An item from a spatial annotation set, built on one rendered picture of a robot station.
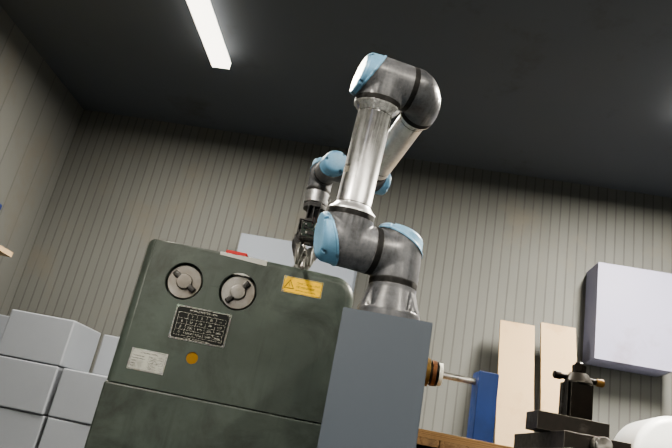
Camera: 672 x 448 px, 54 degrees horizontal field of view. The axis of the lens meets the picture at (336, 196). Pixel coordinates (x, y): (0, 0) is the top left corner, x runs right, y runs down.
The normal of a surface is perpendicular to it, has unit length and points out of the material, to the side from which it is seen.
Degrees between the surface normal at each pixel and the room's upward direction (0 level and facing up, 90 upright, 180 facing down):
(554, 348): 74
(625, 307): 90
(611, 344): 90
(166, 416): 90
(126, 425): 90
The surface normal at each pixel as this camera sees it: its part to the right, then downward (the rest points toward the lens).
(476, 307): -0.04, -0.37
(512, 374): 0.00, -0.61
